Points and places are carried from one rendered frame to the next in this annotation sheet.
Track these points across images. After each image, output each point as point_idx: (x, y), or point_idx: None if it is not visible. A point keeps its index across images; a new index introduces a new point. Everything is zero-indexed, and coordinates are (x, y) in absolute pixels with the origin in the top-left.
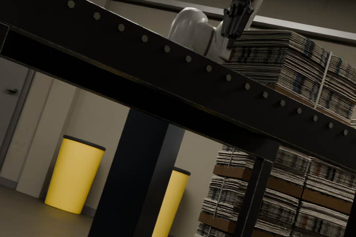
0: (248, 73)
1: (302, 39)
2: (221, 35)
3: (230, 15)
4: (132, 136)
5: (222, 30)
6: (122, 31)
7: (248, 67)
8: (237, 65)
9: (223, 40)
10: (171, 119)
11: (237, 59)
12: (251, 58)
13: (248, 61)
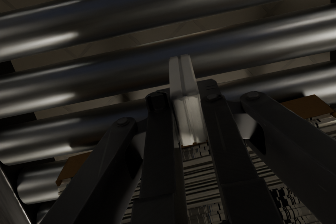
0: (193, 178)
1: None
2: (252, 91)
3: (227, 186)
4: None
5: (259, 106)
6: None
7: (201, 190)
8: (276, 180)
9: (192, 83)
10: (333, 1)
11: (291, 196)
12: (202, 219)
13: (216, 205)
